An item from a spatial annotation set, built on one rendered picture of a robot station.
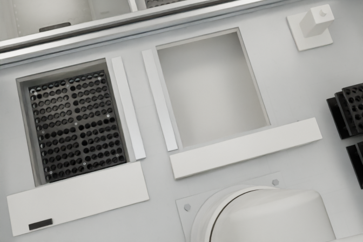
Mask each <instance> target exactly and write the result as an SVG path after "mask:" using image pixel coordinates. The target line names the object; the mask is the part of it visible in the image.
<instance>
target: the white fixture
mask: <svg viewBox="0 0 363 242"><path fill-rule="evenodd" d="M286 19H287V22H288V24H289V27H290V30H291V33H292V36H293V38H294V41H295V44H296V46H297V49H298V51H299V52H300V51H304V50H308V49H312V48H317V47H320V46H324V45H329V44H332V43H333V41H332V38H331V35H330V33H329V30H328V26H329V25H330V24H331V23H332V22H333V21H334V16H333V14H332V11H331V8H330V6H329V5H328V4H326V5H322V6H317V7H314V8H310V9H309V11H307V12H303V13H299V14H295V15H290V16H287V17H286Z"/></svg>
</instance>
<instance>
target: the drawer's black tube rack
mask: <svg viewBox="0 0 363 242"><path fill-rule="evenodd" d="M66 81H67V79H66ZM32 97H33V100H32ZM30 100H31V106H32V112H33V117H34V121H35V127H36V132H37V138H38V143H39V149H40V153H41V158H42V164H43V170H44V175H45V181H46V183H48V182H49V183H53V182H57V181H60V180H64V179H68V178H72V177H76V176H80V175H83V174H87V173H90V172H95V171H99V170H102V169H107V168H110V167H113V166H117V165H121V164H125V163H127V162H126V157H125V153H124V149H123V144H122V140H121V137H120V132H119V128H118V124H117V119H116V115H115V110H114V107H113V103H112V98H111V94H110V90H109V85H108V82H107V78H106V74H105V77H103V78H100V77H99V78H98V79H94V80H90V81H87V82H82V83H78V84H74V85H68V82H67V86H65V87H62V88H57V89H53V90H49V91H44V92H40V93H36V92H35V94H32V95H30ZM34 104H35V108H34V107H33V105H34ZM35 112H36V115H35ZM36 119H37V121H38V123H36ZM38 127H39V131H38V130H37V128H38ZM39 137H41V140H39ZM41 144H42V147H43V148H41ZM43 152H44V156H43V155H42V153H43ZM44 160H45V163H46V164H44ZM45 168H46V169H47V172H46V171H45ZM47 176H48V178H49V180H47Z"/></svg>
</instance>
